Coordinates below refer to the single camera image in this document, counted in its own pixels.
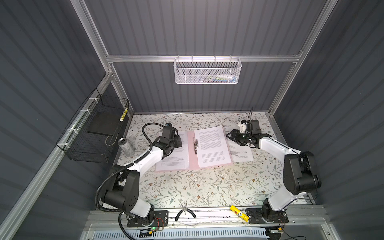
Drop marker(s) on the white perforated cable tray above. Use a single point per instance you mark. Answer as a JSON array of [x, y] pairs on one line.
[[202, 234]]

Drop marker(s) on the white wire mesh basket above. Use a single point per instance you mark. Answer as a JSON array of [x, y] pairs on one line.
[[211, 71]]

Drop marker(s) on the pink file folder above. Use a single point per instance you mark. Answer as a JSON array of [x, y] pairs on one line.
[[193, 162]]

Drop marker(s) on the silver metal can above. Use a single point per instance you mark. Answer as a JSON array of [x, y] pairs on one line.
[[126, 147]]

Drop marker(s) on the printed paper sheet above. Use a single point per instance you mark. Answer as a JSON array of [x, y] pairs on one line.
[[212, 148], [178, 159], [239, 153]]

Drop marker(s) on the floral table mat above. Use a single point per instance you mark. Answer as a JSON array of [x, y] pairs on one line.
[[240, 184]]

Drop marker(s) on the metal folder clip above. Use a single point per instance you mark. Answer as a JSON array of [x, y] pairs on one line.
[[196, 145]]

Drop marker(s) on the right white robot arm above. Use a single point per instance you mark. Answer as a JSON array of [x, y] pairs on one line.
[[300, 175]]

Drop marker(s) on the yellow glue tube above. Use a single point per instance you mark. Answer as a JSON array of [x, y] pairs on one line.
[[239, 213]]

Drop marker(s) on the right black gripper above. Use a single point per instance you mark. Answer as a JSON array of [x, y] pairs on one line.
[[235, 135]]

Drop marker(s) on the black handled pliers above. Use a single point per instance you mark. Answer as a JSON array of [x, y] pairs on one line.
[[184, 210]]

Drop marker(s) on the yellow marker in basket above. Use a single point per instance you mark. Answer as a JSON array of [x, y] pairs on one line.
[[123, 114]]

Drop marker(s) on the black wire mesh basket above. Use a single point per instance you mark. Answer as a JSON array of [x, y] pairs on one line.
[[93, 136]]

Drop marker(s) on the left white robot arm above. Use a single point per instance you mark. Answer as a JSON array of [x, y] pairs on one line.
[[119, 193]]

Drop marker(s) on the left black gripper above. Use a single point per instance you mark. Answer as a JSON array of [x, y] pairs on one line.
[[177, 139]]

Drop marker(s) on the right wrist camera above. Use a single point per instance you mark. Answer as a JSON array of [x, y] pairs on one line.
[[242, 126]]

